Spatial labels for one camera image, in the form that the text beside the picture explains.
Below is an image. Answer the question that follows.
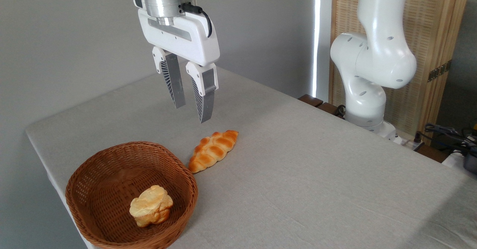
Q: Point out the tangled dark cable bundle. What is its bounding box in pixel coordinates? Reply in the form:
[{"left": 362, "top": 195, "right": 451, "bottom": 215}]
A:
[{"left": 414, "top": 123, "right": 477, "bottom": 156}]

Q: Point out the small puffy golden bread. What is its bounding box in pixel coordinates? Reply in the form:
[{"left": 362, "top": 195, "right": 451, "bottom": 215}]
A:
[{"left": 129, "top": 185, "right": 174, "bottom": 228}]

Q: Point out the white power strip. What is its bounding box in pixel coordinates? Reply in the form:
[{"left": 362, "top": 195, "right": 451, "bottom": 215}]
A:
[{"left": 394, "top": 135, "right": 425, "bottom": 151}]

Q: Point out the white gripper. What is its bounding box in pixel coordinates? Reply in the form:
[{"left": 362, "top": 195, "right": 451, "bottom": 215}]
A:
[{"left": 133, "top": 0, "right": 221, "bottom": 124}]

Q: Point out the dark metal screen hinge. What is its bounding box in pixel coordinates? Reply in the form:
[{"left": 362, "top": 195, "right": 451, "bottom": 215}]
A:
[{"left": 427, "top": 60, "right": 452, "bottom": 82}]

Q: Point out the grey tablecloth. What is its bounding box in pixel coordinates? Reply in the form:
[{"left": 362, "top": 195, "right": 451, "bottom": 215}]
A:
[{"left": 25, "top": 61, "right": 477, "bottom": 249}]

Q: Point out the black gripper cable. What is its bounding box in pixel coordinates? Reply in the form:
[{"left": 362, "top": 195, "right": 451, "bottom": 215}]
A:
[{"left": 180, "top": 3, "right": 213, "bottom": 38}]

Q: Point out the brown woven wicker basket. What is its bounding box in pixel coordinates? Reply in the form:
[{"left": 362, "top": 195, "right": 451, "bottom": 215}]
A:
[{"left": 65, "top": 141, "right": 199, "bottom": 249}]

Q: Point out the long braided golden bread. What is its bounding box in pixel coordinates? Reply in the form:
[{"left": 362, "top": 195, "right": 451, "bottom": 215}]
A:
[{"left": 188, "top": 130, "right": 239, "bottom": 174}]

